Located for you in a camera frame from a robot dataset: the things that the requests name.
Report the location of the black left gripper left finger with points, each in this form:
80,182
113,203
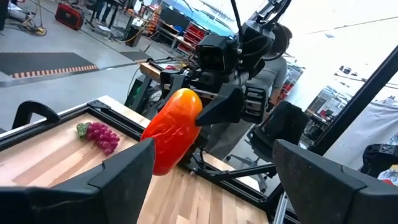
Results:
77,205

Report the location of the orange-red mango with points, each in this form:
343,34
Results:
174,130

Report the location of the purple grape bunch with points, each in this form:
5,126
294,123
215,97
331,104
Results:
102,138

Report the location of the black curved bracket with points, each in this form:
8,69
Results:
34,105

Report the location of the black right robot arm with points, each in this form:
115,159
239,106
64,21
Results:
256,46

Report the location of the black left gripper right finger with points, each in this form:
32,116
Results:
335,202

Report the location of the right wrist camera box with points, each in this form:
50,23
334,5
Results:
216,54

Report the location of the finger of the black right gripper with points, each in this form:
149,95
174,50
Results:
171,85
227,107

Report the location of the black office chair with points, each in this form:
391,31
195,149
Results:
286,124

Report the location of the person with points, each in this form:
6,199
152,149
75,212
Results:
273,74

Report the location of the red storage bin rack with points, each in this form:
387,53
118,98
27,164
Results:
194,34

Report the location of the black hazard-striped floor mat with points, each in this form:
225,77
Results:
40,62

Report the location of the red toolbox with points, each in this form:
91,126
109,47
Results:
70,17

